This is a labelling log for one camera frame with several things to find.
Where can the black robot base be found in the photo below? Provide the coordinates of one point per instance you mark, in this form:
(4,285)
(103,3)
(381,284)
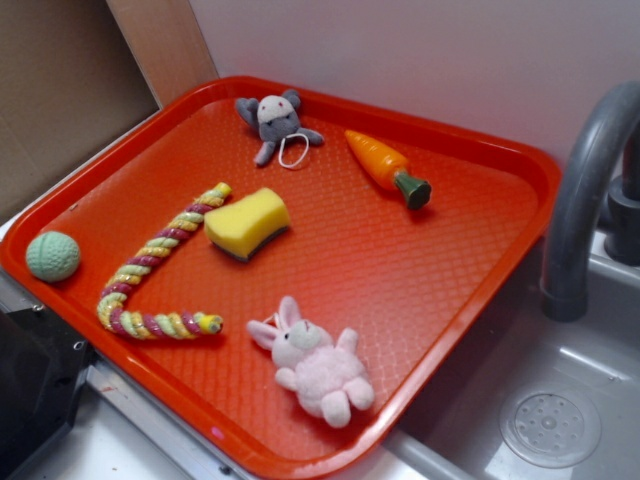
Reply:
(44,363)

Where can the pink plush bunny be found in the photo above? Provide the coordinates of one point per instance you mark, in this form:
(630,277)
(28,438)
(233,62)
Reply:
(326,374)

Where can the red plastic tray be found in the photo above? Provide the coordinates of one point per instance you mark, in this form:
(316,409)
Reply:
(410,282)

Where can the yellow sponge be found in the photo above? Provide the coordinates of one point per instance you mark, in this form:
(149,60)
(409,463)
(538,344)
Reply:
(240,229)

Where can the orange toy carrot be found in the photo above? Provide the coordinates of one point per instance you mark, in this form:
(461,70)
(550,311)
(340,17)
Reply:
(389,169)

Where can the grey plush mouse toy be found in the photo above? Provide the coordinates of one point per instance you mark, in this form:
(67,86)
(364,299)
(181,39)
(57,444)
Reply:
(275,119)

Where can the grey toy faucet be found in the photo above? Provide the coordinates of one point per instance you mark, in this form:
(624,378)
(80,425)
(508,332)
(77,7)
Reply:
(600,183)

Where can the wooden board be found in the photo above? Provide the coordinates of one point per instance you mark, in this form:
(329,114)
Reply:
(167,43)

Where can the grey toy sink basin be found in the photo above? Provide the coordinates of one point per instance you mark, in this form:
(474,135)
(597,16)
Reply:
(525,397)

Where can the green rubber ball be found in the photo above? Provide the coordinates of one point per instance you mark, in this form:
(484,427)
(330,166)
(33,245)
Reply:
(53,256)

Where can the brown cardboard panel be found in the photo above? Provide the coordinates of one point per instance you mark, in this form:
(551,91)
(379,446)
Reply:
(69,87)

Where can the multicolour twisted rope toy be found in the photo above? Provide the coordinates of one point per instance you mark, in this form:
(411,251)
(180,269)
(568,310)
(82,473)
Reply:
(111,309)

